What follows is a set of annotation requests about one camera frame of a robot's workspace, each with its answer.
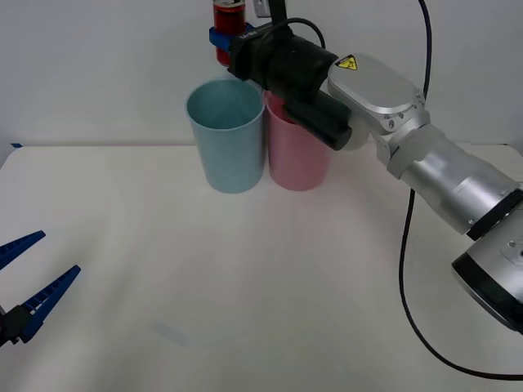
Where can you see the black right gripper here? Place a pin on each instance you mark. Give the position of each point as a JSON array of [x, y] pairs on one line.
[[251, 57]]

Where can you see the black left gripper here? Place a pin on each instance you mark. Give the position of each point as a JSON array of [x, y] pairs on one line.
[[5, 328]]

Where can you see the red drink can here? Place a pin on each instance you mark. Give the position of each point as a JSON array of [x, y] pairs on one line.
[[229, 18]]

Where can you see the silver and black right arm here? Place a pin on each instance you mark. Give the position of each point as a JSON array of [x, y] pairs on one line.
[[367, 85]]

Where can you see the pale blue plastic bin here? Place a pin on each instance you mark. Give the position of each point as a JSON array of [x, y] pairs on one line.
[[229, 151]]

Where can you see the pink plastic bin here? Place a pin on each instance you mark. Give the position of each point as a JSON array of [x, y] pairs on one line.
[[296, 163]]

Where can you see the pale grey right wrist camera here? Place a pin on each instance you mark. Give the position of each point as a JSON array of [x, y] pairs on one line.
[[261, 8]]

